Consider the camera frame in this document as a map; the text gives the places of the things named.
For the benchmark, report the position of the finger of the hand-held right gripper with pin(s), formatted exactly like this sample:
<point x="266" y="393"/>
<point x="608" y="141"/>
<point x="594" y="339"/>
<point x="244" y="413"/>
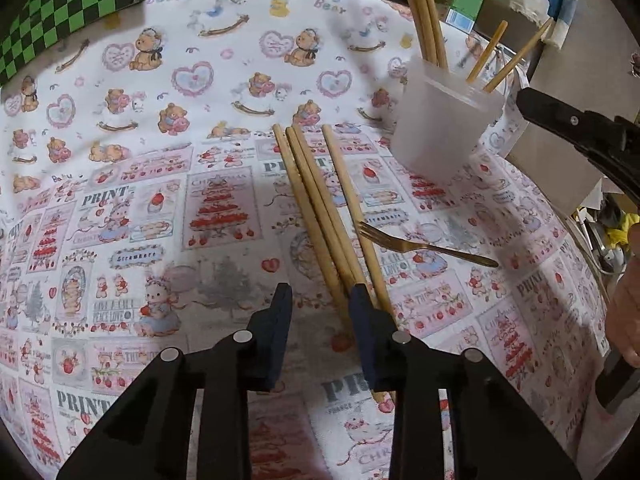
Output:
<point x="575" y="122"/>

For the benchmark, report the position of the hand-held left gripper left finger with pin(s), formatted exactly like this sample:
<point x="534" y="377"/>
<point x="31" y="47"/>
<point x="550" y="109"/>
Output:
<point x="272" y="340"/>

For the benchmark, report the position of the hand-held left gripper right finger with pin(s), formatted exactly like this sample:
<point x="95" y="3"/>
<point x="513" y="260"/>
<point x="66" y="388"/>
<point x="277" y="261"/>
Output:
<point x="370" y="345"/>

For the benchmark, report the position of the translucent plastic cup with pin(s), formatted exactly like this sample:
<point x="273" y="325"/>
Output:
<point x="435" y="130"/>

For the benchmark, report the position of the person's right hand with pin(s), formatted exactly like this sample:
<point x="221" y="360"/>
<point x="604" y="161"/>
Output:
<point x="625" y="310"/>

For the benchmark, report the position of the beige cardboard box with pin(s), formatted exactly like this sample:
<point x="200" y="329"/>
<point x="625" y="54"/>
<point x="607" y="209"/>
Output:
<point x="550" y="175"/>

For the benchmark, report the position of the person's light clothing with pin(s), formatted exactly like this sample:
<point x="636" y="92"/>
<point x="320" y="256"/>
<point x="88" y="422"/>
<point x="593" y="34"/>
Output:
<point x="610" y="440"/>

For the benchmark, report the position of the strawberry print tablecloth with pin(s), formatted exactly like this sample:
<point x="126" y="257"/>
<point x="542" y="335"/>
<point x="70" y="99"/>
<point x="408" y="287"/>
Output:
<point x="200" y="260"/>

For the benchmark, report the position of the gold metal fork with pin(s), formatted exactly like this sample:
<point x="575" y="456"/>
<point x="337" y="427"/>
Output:
<point x="430" y="247"/>

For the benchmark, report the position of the bear print tablecloth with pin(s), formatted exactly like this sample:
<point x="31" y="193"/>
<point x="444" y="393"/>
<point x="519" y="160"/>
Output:
<point x="200" y="35"/>

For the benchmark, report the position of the green checkered board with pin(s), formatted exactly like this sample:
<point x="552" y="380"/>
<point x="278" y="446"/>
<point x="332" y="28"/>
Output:
<point x="60" y="5"/>

